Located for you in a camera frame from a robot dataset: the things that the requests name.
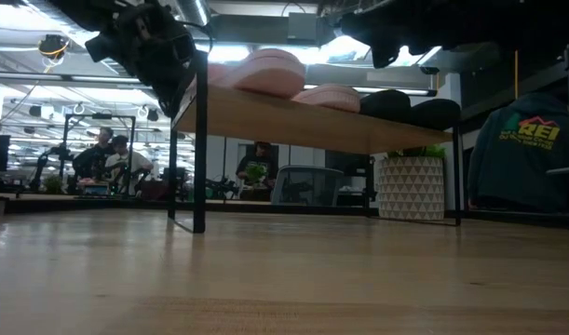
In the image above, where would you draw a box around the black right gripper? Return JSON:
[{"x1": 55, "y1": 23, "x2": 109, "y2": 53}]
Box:
[{"x1": 342, "y1": 8, "x2": 453, "y2": 70}]

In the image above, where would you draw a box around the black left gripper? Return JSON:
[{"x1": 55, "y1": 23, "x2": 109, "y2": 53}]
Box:
[{"x1": 104, "y1": 2, "x2": 196, "y2": 117}]

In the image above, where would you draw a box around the black rubber slide sandal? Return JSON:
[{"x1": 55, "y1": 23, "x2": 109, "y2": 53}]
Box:
[
  {"x1": 407, "y1": 98, "x2": 463, "y2": 132},
  {"x1": 358, "y1": 88, "x2": 413, "y2": 118}
]

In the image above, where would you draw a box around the pink rubber slide sandal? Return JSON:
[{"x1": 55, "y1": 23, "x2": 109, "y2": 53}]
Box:
[
  {"x1": 185, "y1": 47, "x2": 308, "y2": 100},
  {"x1": 291, "y1": 83, "x2": 362, "y2": 114}
]

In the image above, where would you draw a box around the wooden shelf with black frame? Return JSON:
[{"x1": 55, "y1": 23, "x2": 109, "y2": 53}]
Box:
[{"x1": 167, "y1": 48, "x2": 465, "y2": 235}]

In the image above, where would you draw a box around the long ceiling tube light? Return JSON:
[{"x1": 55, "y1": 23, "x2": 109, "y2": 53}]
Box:
[
  {"x1": 302, "y1": 83, "x2": 438, "y2": 98},
  {"x1": 0, "y1": 72, "x2": 157, "y2": 87}
]

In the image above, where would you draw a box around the person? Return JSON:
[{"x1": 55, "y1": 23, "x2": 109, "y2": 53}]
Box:
[
  {"x1": 72, "y1": 126, "x2": 115, "y2": 194},
  {"x1": 467, "y1": 91, "x2": 569, "y2": 214},
  {"x1": 104, "y1": 134, "x2": 155, "y2": 194},
  {"x1": 236, "y1": 141, "x2": 279, "y2": 190}
]

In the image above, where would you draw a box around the grey ceiling unit box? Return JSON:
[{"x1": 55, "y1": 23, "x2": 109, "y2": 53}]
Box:
[{"x1": 287, "y1": 12, "x2": 320, "y2": 47}]

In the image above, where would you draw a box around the small green background plant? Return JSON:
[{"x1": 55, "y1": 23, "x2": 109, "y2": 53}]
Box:
[
  {"x1": 44, "y1": 174, "x2": 64, "y2": 194},
  {"x1": 244, "y1": 162, "x2": 268, "y2": 185}
]

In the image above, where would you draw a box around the green plant in patterned pot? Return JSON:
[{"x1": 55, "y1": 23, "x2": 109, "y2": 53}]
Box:
[{"x1": 378, "y1": 142, "x2": 447, "y2": 221}]

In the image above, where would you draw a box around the grey mesh office chair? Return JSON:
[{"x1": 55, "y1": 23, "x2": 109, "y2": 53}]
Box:
[{"x1": 270, "y1": 165, "x2": 345, "y2": 208}]

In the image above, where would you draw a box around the black background gantry frame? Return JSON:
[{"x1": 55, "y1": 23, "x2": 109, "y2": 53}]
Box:
[{"x1": 61, "y1": 113, "x2": 138, "y2": 154}]

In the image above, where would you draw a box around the smooth silver ventilation duct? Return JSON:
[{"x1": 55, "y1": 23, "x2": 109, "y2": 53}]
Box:
[{"x1": 174, "y1": 0, "x2": 211, "y2": 27}]

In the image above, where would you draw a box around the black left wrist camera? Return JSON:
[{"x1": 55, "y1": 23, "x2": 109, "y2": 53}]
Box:
[{"x1": 84, "y1": 31, "x2": 127, "y2": 64}]

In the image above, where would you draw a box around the black table frame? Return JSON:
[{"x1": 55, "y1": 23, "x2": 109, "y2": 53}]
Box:
[{"x1": 0, "y1": 193, "x2": 569, "y2": 229}]

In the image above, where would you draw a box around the hanging orange cable reel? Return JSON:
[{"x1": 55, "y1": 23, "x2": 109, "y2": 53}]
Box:
[{"x1": 37, "y1": 33, "x2": 72, "y2": 61}]

